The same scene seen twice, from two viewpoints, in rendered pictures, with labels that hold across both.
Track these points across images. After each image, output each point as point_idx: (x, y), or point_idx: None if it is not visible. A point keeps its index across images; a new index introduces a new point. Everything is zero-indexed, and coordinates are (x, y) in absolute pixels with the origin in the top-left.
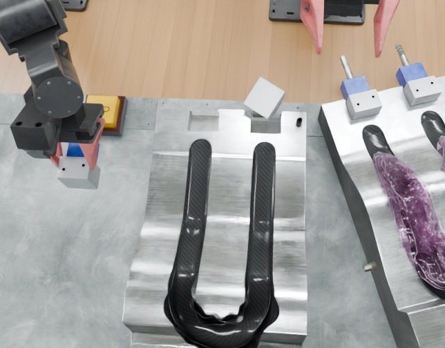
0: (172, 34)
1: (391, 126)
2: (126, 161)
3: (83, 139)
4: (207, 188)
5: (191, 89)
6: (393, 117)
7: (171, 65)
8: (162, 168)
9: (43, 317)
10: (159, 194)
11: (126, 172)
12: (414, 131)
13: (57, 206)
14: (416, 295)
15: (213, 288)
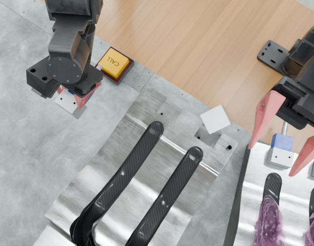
0: (187, 33)
1: (289, 182)
2: (111, 103)
3: (77, 92)
4: (146, 156)
5: (178, 78)
6: (295, 176)
7: (174, 54)
8: (125, 127)
9: (11, 173)
10: (114, 143)
11: (107, 111)
12: (303, 194)
13: (55, 109)
14: None
15: (108, 229)
